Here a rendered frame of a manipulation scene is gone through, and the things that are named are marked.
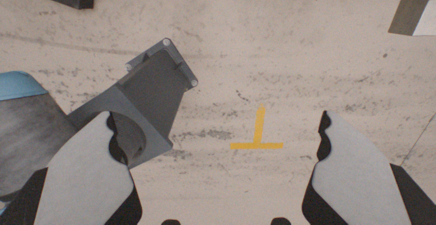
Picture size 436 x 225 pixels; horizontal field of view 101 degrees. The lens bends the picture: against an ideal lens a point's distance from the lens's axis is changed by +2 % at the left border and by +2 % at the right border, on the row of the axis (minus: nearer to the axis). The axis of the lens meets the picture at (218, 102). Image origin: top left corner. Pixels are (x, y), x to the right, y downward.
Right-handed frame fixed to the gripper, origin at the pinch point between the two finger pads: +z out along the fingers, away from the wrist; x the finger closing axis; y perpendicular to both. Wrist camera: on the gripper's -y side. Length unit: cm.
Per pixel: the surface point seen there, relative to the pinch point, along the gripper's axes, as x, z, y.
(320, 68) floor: 64, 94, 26
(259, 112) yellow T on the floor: 31, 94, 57
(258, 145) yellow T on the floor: 33, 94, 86
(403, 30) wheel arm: 19.6, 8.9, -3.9
